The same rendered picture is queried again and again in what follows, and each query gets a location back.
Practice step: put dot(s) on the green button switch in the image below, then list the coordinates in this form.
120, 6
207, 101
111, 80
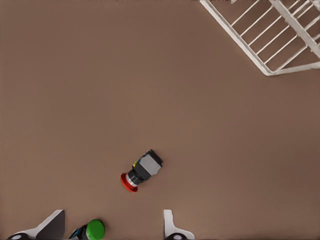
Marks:
93, 230

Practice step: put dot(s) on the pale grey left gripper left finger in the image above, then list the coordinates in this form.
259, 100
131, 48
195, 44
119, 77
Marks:
51, 226

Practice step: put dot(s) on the red button switch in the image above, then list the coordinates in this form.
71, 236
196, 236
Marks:
143, 170

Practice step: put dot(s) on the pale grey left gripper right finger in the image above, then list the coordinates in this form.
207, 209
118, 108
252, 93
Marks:
171, 226

